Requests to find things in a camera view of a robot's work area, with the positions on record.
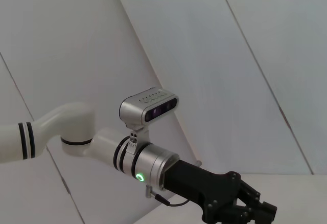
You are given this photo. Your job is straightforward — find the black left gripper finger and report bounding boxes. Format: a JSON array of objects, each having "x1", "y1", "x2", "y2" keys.
[{"x1": 236, "y1": 176, "x2": 278, "y2": 221}]

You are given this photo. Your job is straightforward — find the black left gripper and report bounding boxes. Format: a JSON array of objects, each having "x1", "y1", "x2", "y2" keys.
[{"x1": 162, "y1": 159, "x2": 259, "y2": 224}]

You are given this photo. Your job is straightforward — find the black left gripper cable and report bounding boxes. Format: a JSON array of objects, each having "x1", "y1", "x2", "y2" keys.
[{"x1": 145, "y1": 185, "x2": 190, "y2": 207}]

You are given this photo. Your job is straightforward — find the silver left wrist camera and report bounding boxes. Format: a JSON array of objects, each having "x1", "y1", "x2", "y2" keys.
[{"x1": 118, "y1": 87, "x2": 178, "y2": 156}]

